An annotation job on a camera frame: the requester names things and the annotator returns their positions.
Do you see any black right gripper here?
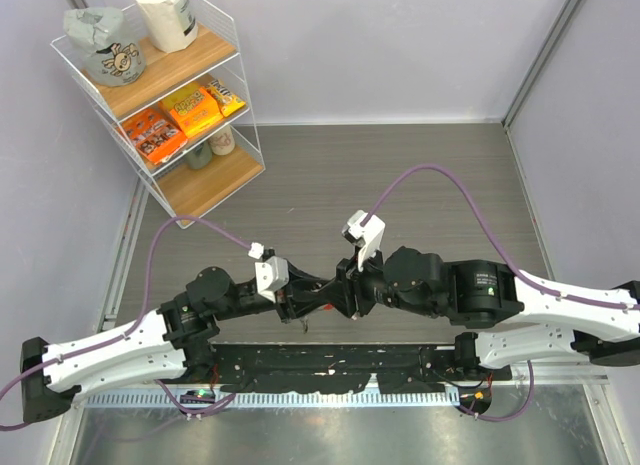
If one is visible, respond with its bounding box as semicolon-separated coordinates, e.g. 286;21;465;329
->
318;241;443;319

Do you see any red handled crescent blade keychain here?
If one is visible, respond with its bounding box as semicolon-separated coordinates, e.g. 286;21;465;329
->
299;304;334;334

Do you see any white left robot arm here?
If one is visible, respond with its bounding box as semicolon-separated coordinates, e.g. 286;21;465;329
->
19;251;328;424

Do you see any beige cup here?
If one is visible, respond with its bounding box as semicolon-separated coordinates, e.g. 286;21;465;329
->
207;125;235;156

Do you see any yellow candy bag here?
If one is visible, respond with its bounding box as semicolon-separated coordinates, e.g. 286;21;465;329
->
205;79;246;118

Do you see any orange yellow snack box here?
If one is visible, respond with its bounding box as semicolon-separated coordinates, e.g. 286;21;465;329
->
159;82;224;139

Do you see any white paper bag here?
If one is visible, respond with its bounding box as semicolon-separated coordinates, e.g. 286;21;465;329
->
135;0;198;53

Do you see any grey paper bag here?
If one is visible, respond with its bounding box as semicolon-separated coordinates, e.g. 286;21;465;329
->
63;7;146;87

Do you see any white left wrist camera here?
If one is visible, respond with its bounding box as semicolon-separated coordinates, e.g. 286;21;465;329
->
248;242;289;303

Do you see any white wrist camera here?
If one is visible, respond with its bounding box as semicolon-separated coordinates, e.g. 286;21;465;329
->
248;242;289;303
342;210;385;272

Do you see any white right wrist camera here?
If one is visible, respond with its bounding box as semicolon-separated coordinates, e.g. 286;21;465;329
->
342;210;385;272

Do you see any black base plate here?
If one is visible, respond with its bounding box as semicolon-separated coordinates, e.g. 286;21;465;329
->
164;342;511;396

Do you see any white slotted cable duct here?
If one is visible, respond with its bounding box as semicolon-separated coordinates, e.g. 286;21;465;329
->
86;386;460;409

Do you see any white wire shelf unit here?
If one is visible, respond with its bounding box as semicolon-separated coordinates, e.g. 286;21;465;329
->
51;0;266;229

